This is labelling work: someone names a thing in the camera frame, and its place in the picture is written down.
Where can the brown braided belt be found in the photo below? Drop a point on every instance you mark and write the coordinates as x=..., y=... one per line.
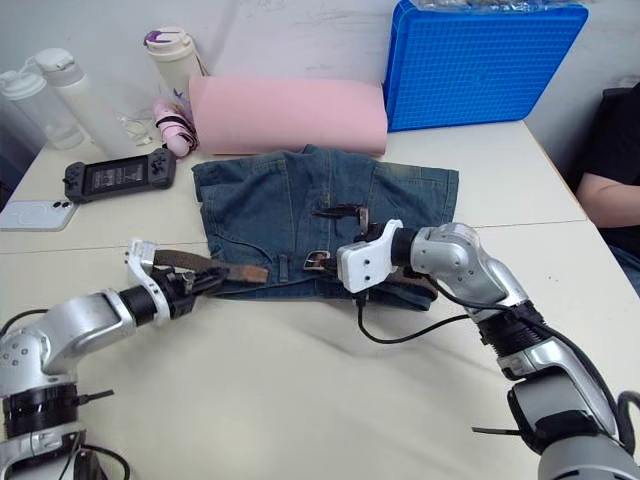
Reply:
x=190, y=260

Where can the blue plastic crate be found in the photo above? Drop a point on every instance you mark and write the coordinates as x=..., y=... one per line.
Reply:
x=480, y=70

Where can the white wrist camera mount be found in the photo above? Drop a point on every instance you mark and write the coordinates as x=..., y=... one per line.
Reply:
x=140, y=264
x=365, y=260

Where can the person's bare forearm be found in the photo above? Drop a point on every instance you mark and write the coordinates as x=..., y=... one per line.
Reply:
x=607, y=195

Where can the black handheld game console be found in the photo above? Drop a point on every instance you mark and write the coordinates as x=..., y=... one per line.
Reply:
x=120, y=174

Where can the white smartphone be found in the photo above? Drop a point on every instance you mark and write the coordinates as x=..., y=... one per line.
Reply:
x=35, y=216

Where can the clear plastic bag of items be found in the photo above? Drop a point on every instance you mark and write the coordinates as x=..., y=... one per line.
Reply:
x=450, y=4

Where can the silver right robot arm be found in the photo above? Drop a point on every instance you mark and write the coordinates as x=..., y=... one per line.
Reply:
x=450, y=255

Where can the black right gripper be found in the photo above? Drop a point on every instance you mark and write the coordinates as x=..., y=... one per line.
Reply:
x=367, y=232

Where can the clear water bottle white lid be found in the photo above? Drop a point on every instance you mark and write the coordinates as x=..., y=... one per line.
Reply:
x=45, y=115

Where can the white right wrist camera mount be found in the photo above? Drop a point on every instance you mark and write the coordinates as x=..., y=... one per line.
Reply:
x=365, y=260

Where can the pink folded umbrella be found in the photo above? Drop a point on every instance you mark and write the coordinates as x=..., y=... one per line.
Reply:
x=172, y=127

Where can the white opaque water bottle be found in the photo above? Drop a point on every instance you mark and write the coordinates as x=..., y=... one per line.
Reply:
x=85, y=100

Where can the white bottle with purple lid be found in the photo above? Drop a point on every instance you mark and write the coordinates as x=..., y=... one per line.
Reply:
x=172, y=60

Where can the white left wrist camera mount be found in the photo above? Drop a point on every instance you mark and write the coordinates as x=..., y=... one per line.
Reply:
x=140, y=264

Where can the blue denim shorts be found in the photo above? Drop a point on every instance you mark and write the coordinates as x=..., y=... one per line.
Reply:
x=260, y=210

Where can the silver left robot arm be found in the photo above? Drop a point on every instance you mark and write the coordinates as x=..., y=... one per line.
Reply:
x=75, y=320

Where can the person in black t-shirt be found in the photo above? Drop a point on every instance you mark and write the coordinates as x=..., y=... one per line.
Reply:
x=617, y=145

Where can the pink foam roll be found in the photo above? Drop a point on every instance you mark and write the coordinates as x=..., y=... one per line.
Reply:
x=280, y=115

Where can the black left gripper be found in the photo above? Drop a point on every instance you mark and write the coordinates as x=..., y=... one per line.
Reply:
x=177, y=295

